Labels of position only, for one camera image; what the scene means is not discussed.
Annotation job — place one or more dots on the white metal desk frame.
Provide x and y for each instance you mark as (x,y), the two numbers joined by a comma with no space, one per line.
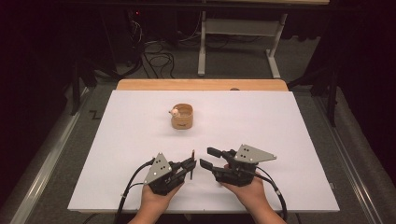
(239,27)

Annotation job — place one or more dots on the white table sheet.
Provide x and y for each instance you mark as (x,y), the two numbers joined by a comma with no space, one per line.
(249,124)

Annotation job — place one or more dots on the aluminium floor rail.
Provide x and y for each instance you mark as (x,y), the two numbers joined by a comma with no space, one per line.
(46,161)
(351,161)

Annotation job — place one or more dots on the person's left hand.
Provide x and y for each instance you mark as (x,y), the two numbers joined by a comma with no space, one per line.
(155,202)

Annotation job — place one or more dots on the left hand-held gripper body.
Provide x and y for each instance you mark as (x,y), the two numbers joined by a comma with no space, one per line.
(158,171)

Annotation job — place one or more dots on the tan pen holder with bear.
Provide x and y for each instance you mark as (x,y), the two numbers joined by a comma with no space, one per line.
(182,121)

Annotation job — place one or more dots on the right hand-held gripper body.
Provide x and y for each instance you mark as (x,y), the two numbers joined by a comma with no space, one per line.
(249,154)

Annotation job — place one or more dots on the black box with red light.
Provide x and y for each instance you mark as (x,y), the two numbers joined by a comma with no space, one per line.
(135,31)

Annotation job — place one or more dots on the dark pencil with wooden tip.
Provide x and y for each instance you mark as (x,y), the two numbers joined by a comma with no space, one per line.
(193,154)

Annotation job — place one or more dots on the black metal stand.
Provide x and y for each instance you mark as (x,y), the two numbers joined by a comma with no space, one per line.
(76,87)
(332,93)

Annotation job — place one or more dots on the person's right hand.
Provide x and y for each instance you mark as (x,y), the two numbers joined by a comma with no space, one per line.
(252,196)

